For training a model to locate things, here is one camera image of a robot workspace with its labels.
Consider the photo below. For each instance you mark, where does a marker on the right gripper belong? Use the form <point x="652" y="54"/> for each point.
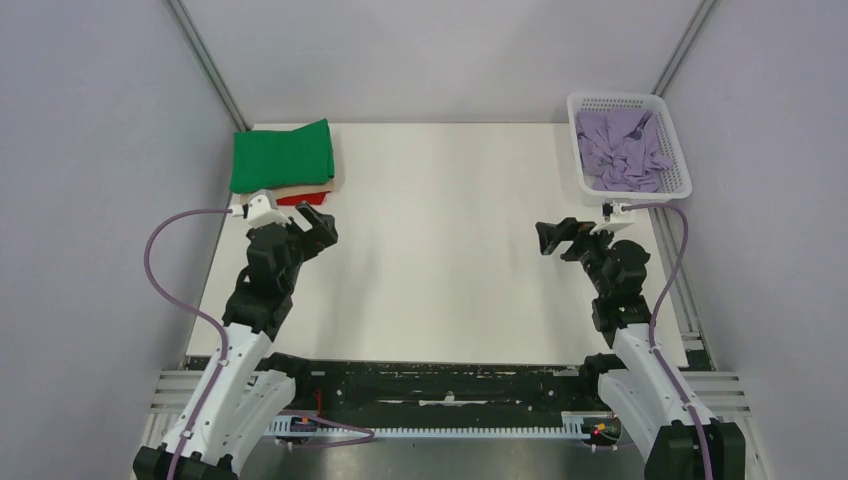
<point x="551" y="235"/>

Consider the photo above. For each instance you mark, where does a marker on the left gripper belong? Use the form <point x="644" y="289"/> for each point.
<point x="316" y="238"/>

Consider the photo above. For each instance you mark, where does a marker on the purple t-shirt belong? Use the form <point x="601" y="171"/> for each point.
<point x="620" y="149"/>

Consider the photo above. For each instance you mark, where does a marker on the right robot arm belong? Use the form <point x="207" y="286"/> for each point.
<point x="676" y="434"/>

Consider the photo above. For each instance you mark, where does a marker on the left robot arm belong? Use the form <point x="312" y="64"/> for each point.
<point x="233" y="404"/>

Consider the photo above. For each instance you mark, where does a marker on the red folded t-shirt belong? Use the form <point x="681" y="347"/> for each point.
<point x="313" y="199"/>

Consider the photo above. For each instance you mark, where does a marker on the beige folded t-shirt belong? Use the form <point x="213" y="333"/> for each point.
<point x="281" y="192"/>

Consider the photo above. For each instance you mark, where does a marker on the green folded t-shirt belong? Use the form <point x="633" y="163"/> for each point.
<point x="270" y="159"/>

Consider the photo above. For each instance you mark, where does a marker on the white plastic basket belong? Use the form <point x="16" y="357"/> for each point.
<point x="675" y="183"/>

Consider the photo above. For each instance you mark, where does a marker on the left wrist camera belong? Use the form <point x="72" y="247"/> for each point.
<point x="261" y="209"/>

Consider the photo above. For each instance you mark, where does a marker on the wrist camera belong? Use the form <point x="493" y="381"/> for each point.
<point x="615" y="217"/>
<point x="261" y="209"/>

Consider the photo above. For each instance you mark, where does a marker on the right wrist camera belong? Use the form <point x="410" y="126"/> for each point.
<point x="615" y="217"/>

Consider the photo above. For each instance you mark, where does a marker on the white cable duct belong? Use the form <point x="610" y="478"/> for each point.
<point x="571" y="428"/>

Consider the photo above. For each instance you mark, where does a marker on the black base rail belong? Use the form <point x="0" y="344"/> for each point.
<point x="438" y="395"/>

